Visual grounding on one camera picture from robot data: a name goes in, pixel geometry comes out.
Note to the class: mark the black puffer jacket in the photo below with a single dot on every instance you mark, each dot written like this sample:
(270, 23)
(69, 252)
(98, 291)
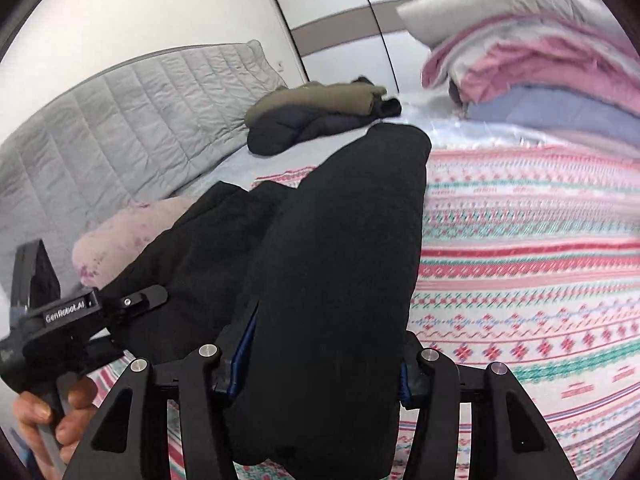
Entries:
(330, 260)

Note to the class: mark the pink floral pillow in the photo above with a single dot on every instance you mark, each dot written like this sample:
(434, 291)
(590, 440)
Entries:
(120, 235)

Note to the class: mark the person's left hand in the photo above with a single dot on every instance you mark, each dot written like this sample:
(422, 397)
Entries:
(40, 430)

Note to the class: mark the white wardrobe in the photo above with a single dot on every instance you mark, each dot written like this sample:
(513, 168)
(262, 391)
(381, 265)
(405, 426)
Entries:
(360, 25)

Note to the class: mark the light grey folded sheet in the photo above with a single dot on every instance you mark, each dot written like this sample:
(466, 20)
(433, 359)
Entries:
(565, 35)

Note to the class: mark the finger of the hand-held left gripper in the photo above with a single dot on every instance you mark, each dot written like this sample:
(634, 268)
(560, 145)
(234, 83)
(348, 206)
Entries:
(135, 301)

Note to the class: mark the white pillow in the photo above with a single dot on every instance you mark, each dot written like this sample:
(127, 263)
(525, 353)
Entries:
(480, 10)

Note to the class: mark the olive green jacket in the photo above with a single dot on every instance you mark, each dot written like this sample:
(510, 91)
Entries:
(320, 100)

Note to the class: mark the patterned pink knit blanket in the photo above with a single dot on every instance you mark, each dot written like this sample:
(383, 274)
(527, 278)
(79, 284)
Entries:
(525, 270)

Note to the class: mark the olive and navy jackets pile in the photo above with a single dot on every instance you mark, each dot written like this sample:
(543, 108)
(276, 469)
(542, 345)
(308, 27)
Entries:
(300, 132)

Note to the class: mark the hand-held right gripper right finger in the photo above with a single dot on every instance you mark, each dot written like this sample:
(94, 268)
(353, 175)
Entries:
(440, 395)

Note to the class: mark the pink folded cloth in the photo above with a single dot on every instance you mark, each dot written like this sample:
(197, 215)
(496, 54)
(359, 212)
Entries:
(530, 67)

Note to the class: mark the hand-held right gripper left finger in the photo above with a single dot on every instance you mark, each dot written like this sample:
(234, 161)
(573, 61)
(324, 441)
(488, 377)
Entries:
(197, 400)

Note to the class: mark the grey quilted headboard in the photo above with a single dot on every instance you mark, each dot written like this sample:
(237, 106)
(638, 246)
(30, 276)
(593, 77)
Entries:
(130, 125)

